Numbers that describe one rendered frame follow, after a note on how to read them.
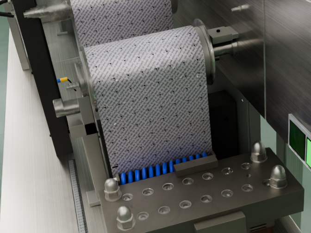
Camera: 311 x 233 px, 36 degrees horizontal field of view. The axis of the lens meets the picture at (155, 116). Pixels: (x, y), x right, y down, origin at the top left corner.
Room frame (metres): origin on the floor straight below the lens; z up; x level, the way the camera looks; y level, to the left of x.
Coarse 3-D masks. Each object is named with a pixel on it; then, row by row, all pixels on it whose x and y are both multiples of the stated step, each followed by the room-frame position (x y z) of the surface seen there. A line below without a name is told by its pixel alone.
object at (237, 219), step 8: (224, 216) 0.70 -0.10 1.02; (232, 216) 0.70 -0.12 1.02; (240, 216) 0.70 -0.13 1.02; (200, 224) 0.69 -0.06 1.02; (208, 224) 0.69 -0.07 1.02; (216, 224) 0.68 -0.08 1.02; (224, 224) 0.69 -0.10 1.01; (232, 224) 0.69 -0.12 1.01; (240, 224) 0.69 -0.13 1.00; (200, 232) 0.68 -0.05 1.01; (208, 232) 0.68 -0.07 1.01; (216, 232) 0.68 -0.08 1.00; (224, 232) 0.69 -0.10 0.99; (232, 232) 0.69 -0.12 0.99; (240, 232) 0.69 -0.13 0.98
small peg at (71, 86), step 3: (78, 81) 0.91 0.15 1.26; (66, 84) 0.90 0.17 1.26; (69, 84) 0.90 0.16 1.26; (72, 84) 0.90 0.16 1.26; (75, 84) 0.90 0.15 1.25; (78, 84) 0.90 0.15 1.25; (66, 87) 0.90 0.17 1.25; (69, 87) 0.90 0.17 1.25; (72, 87) 0.90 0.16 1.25; (75, 87) 0.90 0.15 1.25; (78, 87) 0.90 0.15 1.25
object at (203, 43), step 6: (198, 30) 0.96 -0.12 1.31; (204, 36) 0.95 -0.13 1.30; (204, 42) 0.93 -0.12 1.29; (204, 48) 0.92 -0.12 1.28; (204, 54) 0.92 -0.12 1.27; (84, 66) 0.89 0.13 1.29; (210, 66) 0.92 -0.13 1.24; (84, 72) 0.90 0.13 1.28; (90, 90) 0.87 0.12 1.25; (90, 96) 0.88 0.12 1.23
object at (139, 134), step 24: (168, 96) 0.89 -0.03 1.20; (192, 96) 0.90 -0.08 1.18; (120, 120) 0.88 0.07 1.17; (144, 120) 0.89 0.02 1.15; (168, 120) 0.89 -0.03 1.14; (192, 120) 0.90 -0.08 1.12; (120, 144) 0.88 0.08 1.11; (144, 144) 0.88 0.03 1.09; (168, 144) 0.89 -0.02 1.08; (192, 144) 0.90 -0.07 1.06; (120, 168) 0.87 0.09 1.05
